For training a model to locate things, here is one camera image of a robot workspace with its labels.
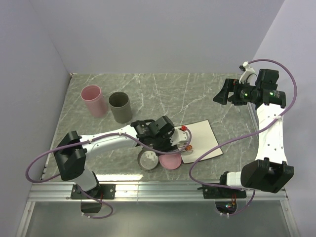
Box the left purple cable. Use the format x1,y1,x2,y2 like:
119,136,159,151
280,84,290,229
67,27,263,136
25,127,193,219

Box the grey cylindrical container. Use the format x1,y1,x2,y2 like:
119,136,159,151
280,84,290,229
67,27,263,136
108,91,132,123

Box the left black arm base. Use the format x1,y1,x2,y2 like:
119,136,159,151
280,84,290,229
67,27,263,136
70,184,116,214

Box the aluminium rail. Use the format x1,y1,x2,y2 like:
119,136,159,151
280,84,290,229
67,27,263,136
27,181,289,202

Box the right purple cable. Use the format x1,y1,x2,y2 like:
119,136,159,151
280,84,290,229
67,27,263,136
188,59,298,217

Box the metal tongs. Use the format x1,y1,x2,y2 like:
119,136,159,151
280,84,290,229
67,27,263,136
140,144,193,155

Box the grey round lid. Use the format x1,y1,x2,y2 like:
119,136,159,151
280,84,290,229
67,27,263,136
137,150,159,170

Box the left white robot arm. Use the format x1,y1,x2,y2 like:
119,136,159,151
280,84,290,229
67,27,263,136
54,116,177,198

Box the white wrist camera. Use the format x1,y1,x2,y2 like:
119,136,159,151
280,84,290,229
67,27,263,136
239,61,257,84
170,126,190,146

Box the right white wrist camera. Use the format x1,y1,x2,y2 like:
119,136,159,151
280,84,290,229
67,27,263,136
239,61,257,84

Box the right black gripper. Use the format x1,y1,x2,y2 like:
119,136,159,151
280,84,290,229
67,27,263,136
213,79,259,106

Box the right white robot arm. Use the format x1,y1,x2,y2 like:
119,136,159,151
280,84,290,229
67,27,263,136
213,69,294,198

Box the white square plate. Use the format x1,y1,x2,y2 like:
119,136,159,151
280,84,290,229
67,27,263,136
180,119,218,164

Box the purple cable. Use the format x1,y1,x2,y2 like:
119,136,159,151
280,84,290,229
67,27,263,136
188,59,298,217
25,127,193,219

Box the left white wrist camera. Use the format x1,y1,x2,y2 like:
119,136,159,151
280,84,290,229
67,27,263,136
170,126,190,146

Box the pink cylindrical container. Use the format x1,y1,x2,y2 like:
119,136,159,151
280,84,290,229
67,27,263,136
80,85,108,118

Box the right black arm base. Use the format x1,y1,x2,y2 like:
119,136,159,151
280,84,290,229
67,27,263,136
198,185,247,216

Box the pink round lid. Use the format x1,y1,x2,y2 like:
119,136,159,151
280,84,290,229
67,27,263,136
159,154,182,170

